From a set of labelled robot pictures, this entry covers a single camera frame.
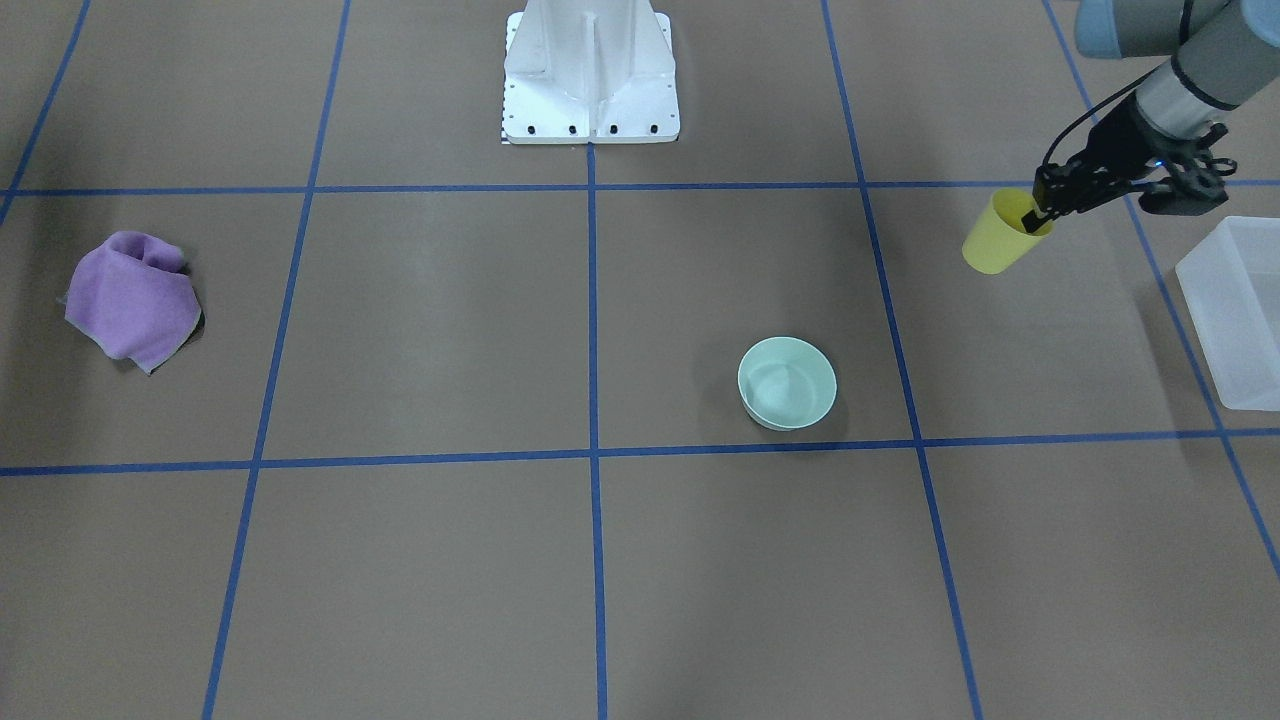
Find clear plastic storage box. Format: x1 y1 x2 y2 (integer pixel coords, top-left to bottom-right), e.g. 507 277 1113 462
1175 217 1279 413

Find mint green bowl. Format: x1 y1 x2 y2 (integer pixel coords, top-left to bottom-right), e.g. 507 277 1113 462
736 336 838 432

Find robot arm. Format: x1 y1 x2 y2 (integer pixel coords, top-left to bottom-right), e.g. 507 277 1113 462
1016 1 1279 234

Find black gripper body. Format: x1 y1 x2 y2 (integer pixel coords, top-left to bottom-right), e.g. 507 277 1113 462
1039 95 1165 210

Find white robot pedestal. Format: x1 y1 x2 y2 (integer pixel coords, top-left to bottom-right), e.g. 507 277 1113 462
500 1 682 145

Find yellow plastic cup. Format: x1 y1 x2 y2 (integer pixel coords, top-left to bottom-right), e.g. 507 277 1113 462
961 188 1053 275

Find purple cloth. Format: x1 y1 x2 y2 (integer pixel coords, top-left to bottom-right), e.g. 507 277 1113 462
63 231 204 375

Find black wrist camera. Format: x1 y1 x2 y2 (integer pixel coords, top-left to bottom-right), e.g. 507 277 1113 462
1139 122 1238 217

